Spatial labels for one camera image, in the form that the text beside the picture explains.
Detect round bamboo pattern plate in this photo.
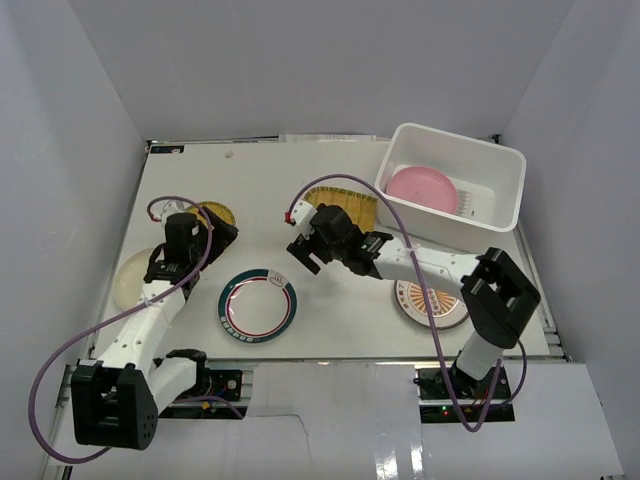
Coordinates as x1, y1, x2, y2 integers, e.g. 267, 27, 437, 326
187, 201, 236, 226

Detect bamboo pattern leaf plate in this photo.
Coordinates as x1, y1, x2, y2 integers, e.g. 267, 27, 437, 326
304, 186, 378, 232

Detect cream translucent plate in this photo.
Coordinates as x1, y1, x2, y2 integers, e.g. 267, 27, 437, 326
112, 248, 154, 311

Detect white green rimmed plate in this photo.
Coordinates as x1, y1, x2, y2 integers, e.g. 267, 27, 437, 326
217, 269, 298, 344

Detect pink bear plate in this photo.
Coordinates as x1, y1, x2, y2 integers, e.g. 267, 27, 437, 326
386, 166, 458, 214

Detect white plastic bin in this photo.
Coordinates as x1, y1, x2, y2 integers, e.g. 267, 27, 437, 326
375, 123, 526, 242

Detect orange sunburst round plate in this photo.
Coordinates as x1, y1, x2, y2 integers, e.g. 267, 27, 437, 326
394, 281, 469, 331

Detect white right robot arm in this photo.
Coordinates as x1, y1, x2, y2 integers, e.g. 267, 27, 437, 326
207, 201, 540, 399

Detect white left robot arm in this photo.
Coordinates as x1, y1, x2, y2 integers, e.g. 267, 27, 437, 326
71, 205, 238, 450

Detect black table label sticker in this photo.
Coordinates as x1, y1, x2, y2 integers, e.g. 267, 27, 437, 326
149, 145, 185, 154

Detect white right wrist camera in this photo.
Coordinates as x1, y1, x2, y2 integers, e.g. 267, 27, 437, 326
285, 200, 317, 238

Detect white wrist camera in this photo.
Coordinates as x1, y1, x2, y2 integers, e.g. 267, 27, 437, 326
285, 200, 317, 238
147, 200, 186, 226

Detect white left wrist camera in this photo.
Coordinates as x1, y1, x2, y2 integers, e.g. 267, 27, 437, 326
147, 200, 186, 226

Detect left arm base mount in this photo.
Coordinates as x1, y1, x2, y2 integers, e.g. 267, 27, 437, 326
164, 367, 246, 414

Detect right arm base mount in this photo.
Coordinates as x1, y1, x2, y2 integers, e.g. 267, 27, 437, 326
414, 367, 516, 425

